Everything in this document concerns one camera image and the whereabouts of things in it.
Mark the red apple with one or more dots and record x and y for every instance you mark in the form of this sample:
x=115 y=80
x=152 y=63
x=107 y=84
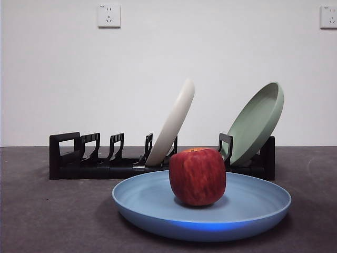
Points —
x=197 y=176

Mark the blue plate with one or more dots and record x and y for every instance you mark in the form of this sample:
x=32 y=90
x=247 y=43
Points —
x=147 y=200

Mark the cream white plate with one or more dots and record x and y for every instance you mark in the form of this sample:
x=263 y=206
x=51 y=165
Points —
x=176 y=121

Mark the pale green plate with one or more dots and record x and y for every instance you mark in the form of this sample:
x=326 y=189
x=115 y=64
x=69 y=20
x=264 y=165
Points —
x=255 y=126

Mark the black plate rack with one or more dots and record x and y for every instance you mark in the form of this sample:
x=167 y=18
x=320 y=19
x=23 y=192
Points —
x=79 y=171

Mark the white wall socket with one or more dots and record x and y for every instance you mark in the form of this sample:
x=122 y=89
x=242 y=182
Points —
x=109 y=15
x=329 y=17

